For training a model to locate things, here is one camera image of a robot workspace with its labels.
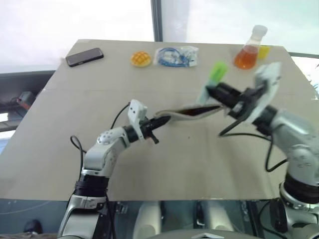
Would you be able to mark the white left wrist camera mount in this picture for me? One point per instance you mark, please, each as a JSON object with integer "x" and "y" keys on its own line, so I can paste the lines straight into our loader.
{"x": 136, "y": 109}

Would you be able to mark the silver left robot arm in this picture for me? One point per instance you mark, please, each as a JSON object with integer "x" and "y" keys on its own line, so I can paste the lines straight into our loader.
{"x": 99, "y": 154}

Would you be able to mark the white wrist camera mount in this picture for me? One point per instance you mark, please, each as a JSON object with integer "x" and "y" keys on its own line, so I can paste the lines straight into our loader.
{"x": 136, "y": 109}
{"x": 269, "y": 79}

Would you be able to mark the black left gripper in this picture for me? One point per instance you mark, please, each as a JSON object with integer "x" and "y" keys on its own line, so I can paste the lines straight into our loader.
{"x": 147, "y": 125}

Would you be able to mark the black smartphone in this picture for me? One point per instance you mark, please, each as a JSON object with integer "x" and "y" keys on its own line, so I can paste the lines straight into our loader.
{"x": 84, "y": 57}

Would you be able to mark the grey side ledge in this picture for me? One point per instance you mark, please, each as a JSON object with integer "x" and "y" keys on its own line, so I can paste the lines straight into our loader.
{"x": 22, "y": 82}

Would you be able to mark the green marker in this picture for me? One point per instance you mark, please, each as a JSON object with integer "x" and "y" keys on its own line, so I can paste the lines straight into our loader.
{"x": 218, "y": 71}

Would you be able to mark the flask of orange liquid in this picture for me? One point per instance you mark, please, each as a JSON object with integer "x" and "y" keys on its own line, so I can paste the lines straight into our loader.
{"x": 246, "y": 58}

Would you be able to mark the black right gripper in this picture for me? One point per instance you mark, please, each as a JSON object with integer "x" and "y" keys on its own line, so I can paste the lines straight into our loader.
{"x": 243, "y": 102}

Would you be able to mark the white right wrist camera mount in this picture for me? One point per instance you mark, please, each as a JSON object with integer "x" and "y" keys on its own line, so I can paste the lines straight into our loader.
{"x": 269, "y": 79}

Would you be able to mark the yellow round bun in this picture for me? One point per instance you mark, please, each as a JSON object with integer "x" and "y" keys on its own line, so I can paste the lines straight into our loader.
{"x": 141, "y": 59}

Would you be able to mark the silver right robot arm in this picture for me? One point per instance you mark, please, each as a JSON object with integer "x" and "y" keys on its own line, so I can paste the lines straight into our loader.
{"x": 299, "y": 139}

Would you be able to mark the silver rounded robot body shell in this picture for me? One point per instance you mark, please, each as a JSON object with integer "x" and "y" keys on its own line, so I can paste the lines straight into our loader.
{"x": 147, "y": 219}

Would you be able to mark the grey window frame post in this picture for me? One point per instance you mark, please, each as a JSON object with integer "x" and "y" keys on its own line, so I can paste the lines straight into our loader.
{"x": 156, "y": 20}

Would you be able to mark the grey plaid pouch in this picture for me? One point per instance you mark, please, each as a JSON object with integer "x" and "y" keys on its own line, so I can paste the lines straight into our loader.
{"x": 194, "y": 115}

